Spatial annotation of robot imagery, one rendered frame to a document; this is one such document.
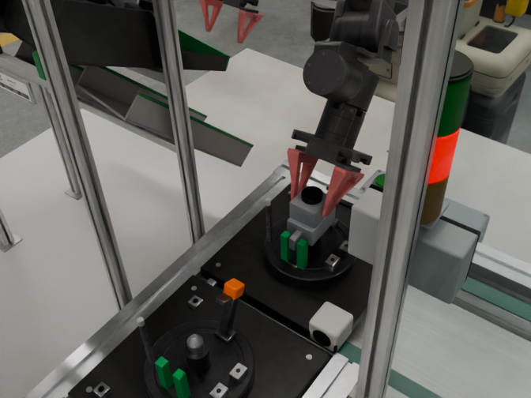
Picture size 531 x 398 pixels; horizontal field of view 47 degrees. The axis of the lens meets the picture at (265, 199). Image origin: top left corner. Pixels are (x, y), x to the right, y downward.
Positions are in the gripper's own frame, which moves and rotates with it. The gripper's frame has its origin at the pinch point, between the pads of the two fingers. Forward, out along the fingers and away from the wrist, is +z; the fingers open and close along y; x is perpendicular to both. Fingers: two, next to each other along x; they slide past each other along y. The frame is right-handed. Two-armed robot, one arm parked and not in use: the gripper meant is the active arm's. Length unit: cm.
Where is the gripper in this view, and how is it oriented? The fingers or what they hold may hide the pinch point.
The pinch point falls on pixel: (310, 204)
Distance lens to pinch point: 86.5
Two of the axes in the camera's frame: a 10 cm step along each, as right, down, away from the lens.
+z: -3.3, 9.3, 1.6
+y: 8.1, 3.7, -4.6
